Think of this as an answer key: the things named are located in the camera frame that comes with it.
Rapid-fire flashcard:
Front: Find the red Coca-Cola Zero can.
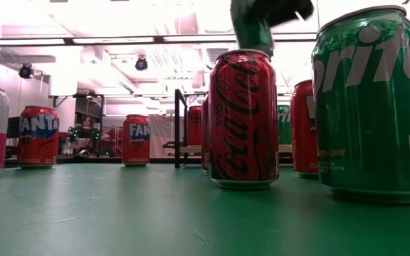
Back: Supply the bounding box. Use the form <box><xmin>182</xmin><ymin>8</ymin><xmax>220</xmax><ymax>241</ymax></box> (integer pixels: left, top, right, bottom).
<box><xmin>208</xmin><ymin>48</ymin><xmax>280</xmax><ymax>191</ymax></box>
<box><xmin>201</xmin><ymin>94</ymin><xmax>211</xmax><ymax>172</ymax></box>

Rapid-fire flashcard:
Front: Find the person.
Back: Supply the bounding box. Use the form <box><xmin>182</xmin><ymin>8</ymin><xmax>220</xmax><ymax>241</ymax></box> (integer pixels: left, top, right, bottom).
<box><xmin>79</xmin><ymin>114</ymin><xmax>98</xmax><ymax>131</ymax></box>

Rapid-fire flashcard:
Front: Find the green Sprite can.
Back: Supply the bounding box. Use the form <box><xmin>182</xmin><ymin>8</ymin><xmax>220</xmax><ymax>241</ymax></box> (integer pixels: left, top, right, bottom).
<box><xmin>230</xmin><ymin>0</ymin><xmax>275</xmax><ymax>58</ymax></box>
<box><xmin>278</xmin><ymin>104</ymin><xmax>293</xmax><ymax>145</ymax></box>
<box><xmin>310</xmin><ymin>4</ymin><xmax>410</xmax><ymax>206</ymax></box>

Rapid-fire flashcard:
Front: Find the green table mat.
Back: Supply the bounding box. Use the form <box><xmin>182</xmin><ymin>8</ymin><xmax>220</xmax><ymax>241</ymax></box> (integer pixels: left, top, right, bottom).
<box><xmin>0</xmin><ymin>163</ymin><xmax>410</xmax><ymax>256</ymax></box>

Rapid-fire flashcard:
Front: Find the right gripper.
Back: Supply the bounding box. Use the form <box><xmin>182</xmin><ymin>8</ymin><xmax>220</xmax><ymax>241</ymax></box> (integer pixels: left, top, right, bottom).
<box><xmin>261</xmin><ymin>0</ymin><xmax>315</xmax><ymax>28</ymax></box>

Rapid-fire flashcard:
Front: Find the black metal rack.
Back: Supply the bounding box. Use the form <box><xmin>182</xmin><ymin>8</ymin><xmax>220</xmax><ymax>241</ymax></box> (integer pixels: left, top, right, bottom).
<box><xmin>48</xmin><ymin>92</ymin><xmax>105</xmax><ymax>157</ymax></box>

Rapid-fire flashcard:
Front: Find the wooden shelf black frame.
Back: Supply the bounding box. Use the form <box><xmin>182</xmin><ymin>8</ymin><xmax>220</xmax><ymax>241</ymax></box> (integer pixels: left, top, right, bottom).
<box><xmin>162</xmin><ymin>88</ymin><xmax>294</xmax><ymax>169</ymax></box>

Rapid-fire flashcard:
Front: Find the white cloth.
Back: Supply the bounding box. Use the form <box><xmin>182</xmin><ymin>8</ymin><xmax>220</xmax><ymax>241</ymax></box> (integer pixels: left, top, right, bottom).
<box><xmin>149</xmin><ymin>114</ymin><xmax>185</xmax><ymax>159</ymax></box>

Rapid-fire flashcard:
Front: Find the red Fanta strawberry can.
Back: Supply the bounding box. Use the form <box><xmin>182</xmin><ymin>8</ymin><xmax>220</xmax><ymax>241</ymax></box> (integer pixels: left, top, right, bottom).
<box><xmin>122</xmin><ymin>114</ymin><xmax>152</xmax><ymax>168</ymax></box>
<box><xmin>16</xmin><ymin>105</ymin><xmax>61</xmax><ymax>170</ymax></box>
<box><xmin>290</xmin><ymin>79</ymin><xmax>320</xmax><ymax>180</ymax></box>

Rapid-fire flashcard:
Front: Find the black ceiling camera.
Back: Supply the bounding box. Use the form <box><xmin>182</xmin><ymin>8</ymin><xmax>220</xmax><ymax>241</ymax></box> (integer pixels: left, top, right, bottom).
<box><xmin>135</xmin><ymin>56</ymin><xmax>149</xmax><ymax>72</ymax></box>
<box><xmin>19</xmin><ymin>63</ymin><xmax>34</xmax><ymax>80</ymax></box>

